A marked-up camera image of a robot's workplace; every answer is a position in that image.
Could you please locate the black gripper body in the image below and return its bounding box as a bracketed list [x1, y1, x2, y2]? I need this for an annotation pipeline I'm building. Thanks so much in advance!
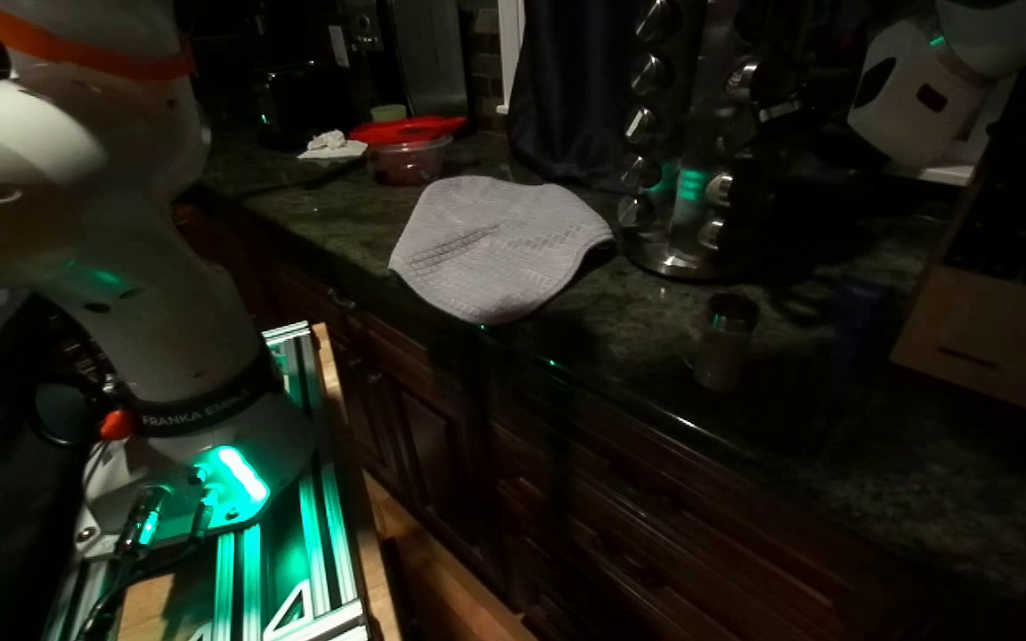
[747, 80, 885, 229]

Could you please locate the chrome carousel spice rack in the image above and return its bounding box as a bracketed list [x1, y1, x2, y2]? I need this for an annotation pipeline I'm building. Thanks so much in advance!
[610, 0, 784, 286]

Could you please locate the small glass spice jar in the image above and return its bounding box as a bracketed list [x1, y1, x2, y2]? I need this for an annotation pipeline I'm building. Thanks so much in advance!
[693, 292, 766, 394]

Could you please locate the black curtain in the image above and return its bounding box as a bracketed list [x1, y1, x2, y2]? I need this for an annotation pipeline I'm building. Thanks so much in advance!
[504, 0, 651, 190]

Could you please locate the grey waffle dish cloth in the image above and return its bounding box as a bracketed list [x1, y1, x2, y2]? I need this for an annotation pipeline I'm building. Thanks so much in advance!
[386, 171, 622, 331]

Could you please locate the grey upright appliance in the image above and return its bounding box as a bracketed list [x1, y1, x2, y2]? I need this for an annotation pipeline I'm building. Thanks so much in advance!
[386, 0, 474, 122]

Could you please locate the red lidded plastic container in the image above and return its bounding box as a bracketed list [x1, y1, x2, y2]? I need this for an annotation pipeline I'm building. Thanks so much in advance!
[346, 111, 474, 190]

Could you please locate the dark wooden kitchen cabinet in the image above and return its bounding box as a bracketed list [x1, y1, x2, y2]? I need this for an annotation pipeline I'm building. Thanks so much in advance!
[174, 192, 1026, 641]

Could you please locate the white crumpled cloth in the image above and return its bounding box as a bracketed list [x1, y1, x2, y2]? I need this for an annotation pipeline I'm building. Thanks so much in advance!
[293, 124, 375, 167]

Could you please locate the dark countertop appliance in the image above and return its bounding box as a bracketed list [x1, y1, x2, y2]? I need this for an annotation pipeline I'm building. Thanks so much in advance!
[234, 33, 354, 153]

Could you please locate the wooden base board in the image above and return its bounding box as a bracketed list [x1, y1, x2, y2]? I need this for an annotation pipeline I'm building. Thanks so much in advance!
[113, 319, 407, 641]

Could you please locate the red round button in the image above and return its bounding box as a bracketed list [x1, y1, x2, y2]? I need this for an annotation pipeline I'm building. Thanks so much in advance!
[97, 404, 141, 450]

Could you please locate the aluminium profile mounting frame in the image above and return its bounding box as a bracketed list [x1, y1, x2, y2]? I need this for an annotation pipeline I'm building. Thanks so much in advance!
[40, 315, 372, 641]

